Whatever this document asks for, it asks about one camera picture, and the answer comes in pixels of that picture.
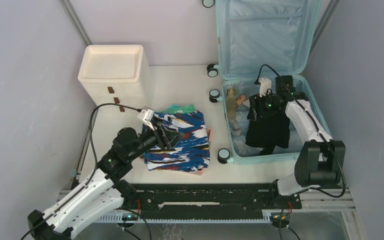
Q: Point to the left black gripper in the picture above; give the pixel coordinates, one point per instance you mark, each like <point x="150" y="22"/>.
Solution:
<point x="169" y="139"/>

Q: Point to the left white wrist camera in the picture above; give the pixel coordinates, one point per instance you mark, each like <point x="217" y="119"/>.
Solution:
<point x="146" y="115"/>

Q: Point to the small tan object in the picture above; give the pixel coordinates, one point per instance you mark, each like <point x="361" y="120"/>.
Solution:
<point x="240" y="99"/>

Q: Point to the green white patterned garment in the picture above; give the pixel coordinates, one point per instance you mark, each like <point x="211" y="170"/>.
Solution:
<point x="180" y="109"/>

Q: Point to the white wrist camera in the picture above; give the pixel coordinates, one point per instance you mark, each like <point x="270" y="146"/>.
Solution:
<point x="265" y="85"/>
<point x="146" y="115"/>

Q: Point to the beige plastic bottle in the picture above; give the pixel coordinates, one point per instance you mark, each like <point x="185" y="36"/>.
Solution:
<point x="231" y="105"/>

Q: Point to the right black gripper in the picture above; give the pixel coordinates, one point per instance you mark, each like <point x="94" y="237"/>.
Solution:
<point x="261" y="99"/>

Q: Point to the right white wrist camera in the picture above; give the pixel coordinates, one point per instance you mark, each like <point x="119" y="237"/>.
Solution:
<point x="265" y="85"/>

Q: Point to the light blue ribbed suitcase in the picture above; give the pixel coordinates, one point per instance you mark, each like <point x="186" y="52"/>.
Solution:
<point x="261" y="38"/>

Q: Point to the black mounting rail base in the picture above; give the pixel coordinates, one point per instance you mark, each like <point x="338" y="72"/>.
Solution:
<point x="215" y="198"/>

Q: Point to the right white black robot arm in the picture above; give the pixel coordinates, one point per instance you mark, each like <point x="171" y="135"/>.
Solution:
<point x="319" y="163"/>

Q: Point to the white three-drawer storage cabinet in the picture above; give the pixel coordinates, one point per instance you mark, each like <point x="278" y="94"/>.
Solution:
<point x="117" y="74"/>

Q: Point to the white slotted cable duct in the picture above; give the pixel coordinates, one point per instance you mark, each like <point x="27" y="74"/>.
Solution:
<point x="187" y="217"/>

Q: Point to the blue white striped garment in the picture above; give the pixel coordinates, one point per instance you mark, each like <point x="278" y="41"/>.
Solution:
<point x="191" y="154"/>

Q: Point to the black garment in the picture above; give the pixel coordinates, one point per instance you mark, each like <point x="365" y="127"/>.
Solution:
<point x="267" y="129"/>

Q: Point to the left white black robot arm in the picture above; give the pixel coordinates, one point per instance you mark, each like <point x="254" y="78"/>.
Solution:
<point x="105" y="189"/>

